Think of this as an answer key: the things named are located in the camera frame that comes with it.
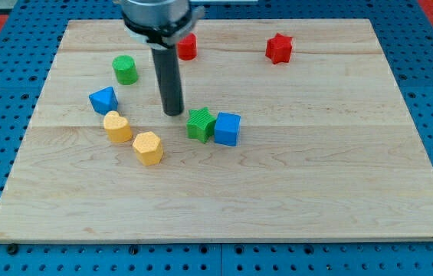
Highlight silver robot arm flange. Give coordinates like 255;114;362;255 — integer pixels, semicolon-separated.
115;0;205;50

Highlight blue cube block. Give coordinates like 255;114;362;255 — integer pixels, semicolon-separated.
214;112;241;146

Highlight green star block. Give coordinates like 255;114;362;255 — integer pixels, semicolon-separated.
186;107;216;143

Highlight red star block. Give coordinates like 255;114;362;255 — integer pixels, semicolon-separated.
265;33;293;64

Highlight yellow hexagon block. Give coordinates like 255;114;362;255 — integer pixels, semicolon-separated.
133;132;163;166

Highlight light wooden board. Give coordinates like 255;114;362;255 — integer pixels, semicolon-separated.
0;19;433;244

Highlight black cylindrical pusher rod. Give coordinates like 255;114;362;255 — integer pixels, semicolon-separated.
152;45;184;117

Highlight red cylinder block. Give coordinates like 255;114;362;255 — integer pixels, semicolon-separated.
176;33;198;61

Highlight yellow heart block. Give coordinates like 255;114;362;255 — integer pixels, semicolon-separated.
103;110;133;143

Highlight green cylinder block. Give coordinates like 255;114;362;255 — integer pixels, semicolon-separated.
112;55;139;85

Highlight blue triangle block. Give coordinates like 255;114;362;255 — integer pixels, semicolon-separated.
89;87;118;115

